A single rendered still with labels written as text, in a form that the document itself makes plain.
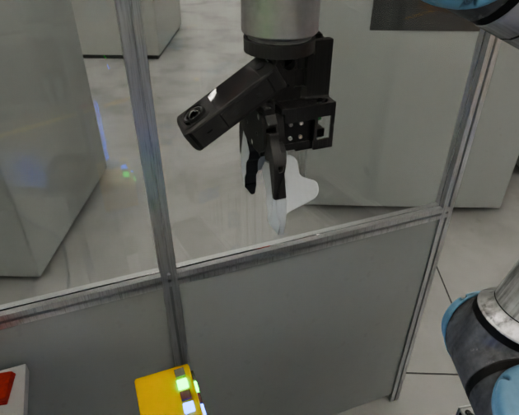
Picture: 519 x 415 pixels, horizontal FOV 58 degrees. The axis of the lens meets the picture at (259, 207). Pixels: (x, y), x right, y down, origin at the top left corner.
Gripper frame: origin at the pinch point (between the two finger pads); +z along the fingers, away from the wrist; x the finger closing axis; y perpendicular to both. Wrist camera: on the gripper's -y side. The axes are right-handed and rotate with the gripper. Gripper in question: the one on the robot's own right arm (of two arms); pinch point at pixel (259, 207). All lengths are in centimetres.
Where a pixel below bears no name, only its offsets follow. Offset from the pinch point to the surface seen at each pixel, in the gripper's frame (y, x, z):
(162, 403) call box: -15.5, 5.8, 40.8
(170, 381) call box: -13.5, 9.6, 40.8
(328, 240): 37, 45, 49
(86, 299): -27, 45, 49
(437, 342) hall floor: 115, 64, 148
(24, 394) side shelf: -44, 33, 62
